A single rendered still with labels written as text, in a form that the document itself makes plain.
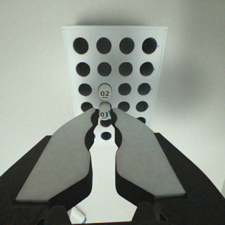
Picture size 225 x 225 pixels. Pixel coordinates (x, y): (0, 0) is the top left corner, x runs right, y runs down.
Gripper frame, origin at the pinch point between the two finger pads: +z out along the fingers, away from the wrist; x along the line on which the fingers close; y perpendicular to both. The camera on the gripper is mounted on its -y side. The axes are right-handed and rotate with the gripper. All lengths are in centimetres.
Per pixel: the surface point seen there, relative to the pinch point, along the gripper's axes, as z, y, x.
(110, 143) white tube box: 1.9, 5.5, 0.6
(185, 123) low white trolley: 5.6, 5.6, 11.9
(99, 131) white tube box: 1.9, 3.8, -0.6
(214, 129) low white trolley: 5.6, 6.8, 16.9
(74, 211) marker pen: 4.4, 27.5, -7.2
